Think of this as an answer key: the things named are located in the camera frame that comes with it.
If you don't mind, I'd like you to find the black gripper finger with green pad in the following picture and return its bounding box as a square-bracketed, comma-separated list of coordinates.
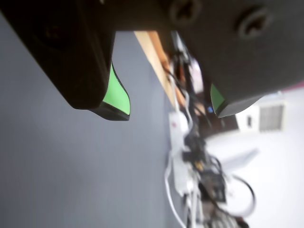
[166, 0, 304, 119]
[0, 0, 131, 122]

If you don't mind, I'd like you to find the white vented box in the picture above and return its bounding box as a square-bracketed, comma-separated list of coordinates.
[236, 96, 287, 133]

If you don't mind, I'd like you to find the white power strip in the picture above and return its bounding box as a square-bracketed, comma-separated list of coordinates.
[168, 111, 199, 197]

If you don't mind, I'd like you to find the black cable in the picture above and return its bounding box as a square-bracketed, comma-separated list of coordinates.
[227, 174, 257, 217]

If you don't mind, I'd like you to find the white cable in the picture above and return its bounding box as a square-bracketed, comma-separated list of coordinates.
[163, 78, 199, 228]

